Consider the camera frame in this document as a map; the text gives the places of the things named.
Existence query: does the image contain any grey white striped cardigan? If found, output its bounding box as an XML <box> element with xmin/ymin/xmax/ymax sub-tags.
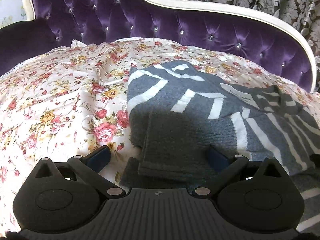
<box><xmin>120</xmin><ymin>60</ymin><xmax>319</xmax><ymax>234</ymax></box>

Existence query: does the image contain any floral bedspread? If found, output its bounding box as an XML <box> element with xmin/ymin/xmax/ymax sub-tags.
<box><xmin>1</xmin><ymin>38</ymin><xmax>319</xmax><ymax>235</ymax></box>

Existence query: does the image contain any purple tufted white-framed headboard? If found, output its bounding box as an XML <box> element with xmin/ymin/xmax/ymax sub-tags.
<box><xmin>1</xmin><ymin>0</ymin><xmax>317</xmax><ymax>92</ymax></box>

